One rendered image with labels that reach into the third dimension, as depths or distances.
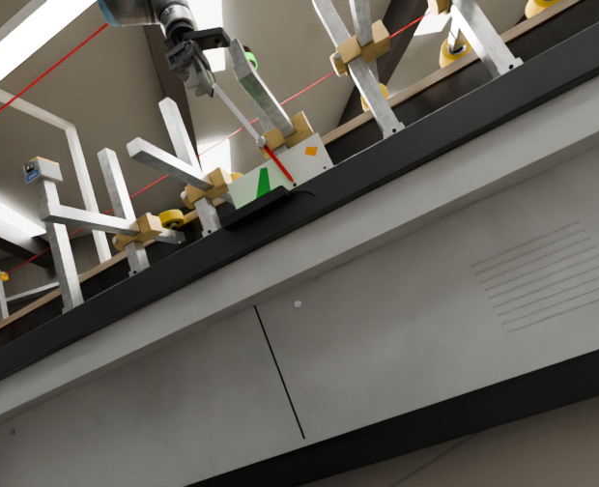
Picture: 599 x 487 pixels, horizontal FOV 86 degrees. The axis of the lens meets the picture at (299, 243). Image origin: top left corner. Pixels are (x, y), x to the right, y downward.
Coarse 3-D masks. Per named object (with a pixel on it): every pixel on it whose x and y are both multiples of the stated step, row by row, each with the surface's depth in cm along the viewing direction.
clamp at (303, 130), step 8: (296, 120) 78; (304, 120) 77; (296, 128) 78; (304, 128) 77; (264, 136) 80; (272, 136) 80; (280, 136) 79; (288, 136) 78; (296, 136) 78; (304, 136) 79; (272, 144) 79; (280, 144) 79; (288, 144) 80; (296, 144) 81; (264, 152) 80; (272, 152) 80
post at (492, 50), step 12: (456, 0) 70; (468, 0) 70; (456, 12) 71; (468, 12) 69; (480, 12) 69; (468, 24) 69; (480, 24) 68; (468, 36) 71; (480, 36) 68; (492, 36) 67; (480, 48) 69; (492, 48) 67; (504, 48) 66; (492, 60) 67; (504, 60) 66; (492, 72) 69
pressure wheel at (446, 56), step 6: (444, 42) 92; (468, 42) 90; (444, 48) 92; (462, 48) 91; (468, 48) 90; (444, 54) 92; (450, 54) 91; (456, 54) 91; (462, 54) 90; (444, 60) 92; (450, 60) 91; (444, 66) 94
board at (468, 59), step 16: (560, 0) 83; (576, 0) 82; (544, 16) 84; (512, 32) 86; (448, 64) 90; (464, 64) 88; (432, 80) 91; (400, 96) 93; (368, 112) 95; (352, 128) 96; (96, 272) 120; (32, 304) 128
